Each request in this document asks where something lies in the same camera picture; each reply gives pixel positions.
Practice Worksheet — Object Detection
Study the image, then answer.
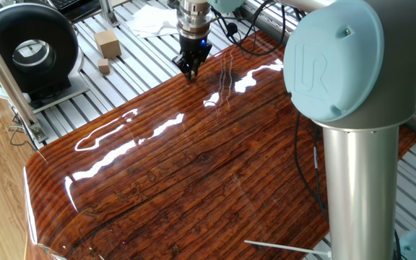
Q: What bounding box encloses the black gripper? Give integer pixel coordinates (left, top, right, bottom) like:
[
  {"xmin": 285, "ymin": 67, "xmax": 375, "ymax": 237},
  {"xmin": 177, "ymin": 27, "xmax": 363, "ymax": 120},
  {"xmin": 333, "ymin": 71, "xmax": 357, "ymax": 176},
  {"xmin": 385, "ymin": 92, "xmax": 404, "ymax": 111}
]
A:
[{"xmin": 171, "ymin": 32, "xmax": 214, "ymax": 81}]

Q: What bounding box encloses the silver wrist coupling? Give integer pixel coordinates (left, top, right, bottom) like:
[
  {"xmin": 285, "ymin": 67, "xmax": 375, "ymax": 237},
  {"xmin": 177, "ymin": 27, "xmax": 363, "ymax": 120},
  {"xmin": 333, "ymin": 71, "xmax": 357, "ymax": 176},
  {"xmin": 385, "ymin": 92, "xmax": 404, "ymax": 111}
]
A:
[{"xmin": 175, "ymin": 0, "xmax": 214, "ymax": 40}]

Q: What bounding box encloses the white crumpled cloth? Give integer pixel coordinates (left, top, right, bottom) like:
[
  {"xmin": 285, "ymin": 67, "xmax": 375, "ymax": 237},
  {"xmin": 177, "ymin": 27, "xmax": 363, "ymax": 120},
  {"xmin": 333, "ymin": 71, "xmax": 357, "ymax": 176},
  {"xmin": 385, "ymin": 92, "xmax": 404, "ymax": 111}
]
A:
[{"xmin": 126, "ymin": 4, "xmax": 183, "ymax": 39}]

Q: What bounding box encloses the large tan cube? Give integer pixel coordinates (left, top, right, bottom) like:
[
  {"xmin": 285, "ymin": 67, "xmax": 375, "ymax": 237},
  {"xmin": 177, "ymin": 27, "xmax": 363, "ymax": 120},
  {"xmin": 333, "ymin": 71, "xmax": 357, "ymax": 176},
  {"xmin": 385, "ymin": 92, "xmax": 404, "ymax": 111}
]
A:
[{"xmin": 93, "ymin": 29, "xmax": 123, "ymax": 59}]

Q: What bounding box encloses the medium tan cube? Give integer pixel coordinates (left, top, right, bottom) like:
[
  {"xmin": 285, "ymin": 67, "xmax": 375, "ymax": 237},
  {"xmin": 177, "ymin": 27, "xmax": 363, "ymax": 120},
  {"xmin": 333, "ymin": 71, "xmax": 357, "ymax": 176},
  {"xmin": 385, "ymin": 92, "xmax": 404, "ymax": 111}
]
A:
[{"xmin": 97, "ymin": 58, "xmax": 111, "ymax": 75}]

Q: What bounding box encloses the short aluminium upright profile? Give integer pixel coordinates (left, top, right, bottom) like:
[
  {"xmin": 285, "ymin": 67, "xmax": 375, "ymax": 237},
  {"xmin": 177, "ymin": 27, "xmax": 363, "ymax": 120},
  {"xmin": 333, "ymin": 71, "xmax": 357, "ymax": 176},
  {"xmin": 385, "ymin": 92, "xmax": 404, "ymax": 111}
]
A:
[{"xmin": 98, "ymin": 0, "xmax": 121, "ymax": 28}]

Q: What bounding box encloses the glossy wood-print table mat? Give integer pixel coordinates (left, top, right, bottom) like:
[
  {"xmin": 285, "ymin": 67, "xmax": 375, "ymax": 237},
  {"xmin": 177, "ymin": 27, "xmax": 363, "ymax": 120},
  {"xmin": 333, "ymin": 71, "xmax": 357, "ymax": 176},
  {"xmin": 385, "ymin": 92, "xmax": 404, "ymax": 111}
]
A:
[{"xmin": 22, "ymin": 30, "xmax": 416, "ymax": 260}]

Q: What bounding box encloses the black keyboard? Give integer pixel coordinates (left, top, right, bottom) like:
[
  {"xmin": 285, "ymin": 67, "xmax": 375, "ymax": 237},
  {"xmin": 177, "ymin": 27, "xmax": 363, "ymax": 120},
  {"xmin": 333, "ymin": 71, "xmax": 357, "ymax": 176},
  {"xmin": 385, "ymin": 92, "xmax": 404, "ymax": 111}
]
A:
[{"xmin": 40, "ymin": 0, "xmax": 95, "ymax": 12}]

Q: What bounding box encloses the black cable with plug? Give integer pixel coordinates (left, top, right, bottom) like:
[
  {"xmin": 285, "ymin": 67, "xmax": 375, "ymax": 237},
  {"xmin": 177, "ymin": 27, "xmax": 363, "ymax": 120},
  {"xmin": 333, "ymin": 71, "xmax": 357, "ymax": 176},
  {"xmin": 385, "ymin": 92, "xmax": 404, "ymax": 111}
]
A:
[{"xmin": 210, "ymin": 0, "xmax": 288, "ymax": 58}]

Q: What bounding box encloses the black ring fan white base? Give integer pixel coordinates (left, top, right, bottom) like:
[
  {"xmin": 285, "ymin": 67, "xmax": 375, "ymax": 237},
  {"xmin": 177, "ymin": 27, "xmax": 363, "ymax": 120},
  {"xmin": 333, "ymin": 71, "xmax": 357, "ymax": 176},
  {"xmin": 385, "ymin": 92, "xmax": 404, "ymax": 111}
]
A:
[{"xmin": 0, "ymin": 1, "xmax": 92, "ymax": 115}]

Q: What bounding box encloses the black cable with grey tag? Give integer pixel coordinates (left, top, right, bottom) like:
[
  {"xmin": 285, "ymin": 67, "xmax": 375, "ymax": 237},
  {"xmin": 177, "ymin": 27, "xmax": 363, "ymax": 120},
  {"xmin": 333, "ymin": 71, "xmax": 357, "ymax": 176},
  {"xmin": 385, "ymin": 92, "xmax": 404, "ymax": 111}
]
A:
[{"xmin": 293, "ymin": 110, "xmax": 331, "ymax": 223}]

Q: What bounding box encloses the aluminium frame post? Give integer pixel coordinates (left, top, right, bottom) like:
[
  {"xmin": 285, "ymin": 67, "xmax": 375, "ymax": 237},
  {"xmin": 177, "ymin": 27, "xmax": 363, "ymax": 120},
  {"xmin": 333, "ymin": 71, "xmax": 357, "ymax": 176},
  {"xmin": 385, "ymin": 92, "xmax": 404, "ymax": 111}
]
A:
[{"xmin": 0, "ymin": 14, "xmax": 49, "ymax": 144}]

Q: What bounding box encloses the thin black wire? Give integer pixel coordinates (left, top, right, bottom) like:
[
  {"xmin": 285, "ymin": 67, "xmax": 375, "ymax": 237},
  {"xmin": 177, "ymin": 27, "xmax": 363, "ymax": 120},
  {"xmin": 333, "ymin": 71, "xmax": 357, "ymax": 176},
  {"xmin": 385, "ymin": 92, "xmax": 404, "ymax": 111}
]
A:
[{"xmin": 8, "ymin": 112, "xmax": 39, "ymax": 152}]

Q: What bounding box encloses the white cable tie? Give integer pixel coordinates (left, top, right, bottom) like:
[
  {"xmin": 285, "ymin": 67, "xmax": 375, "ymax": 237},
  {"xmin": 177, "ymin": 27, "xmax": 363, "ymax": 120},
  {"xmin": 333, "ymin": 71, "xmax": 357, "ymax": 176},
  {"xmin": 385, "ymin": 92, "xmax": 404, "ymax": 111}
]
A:
[{"xmin": 243, "ymin": 239, "xmax": 333, "ymax": 259}]

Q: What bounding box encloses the thin black cable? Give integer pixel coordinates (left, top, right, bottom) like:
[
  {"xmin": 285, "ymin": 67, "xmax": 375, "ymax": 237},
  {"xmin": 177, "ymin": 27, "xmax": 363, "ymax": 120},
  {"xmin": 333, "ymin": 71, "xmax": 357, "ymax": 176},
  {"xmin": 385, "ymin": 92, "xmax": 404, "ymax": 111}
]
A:
[{"xmin": 393, "ymin": 229, "xmax": 403, "ymax": 260}]

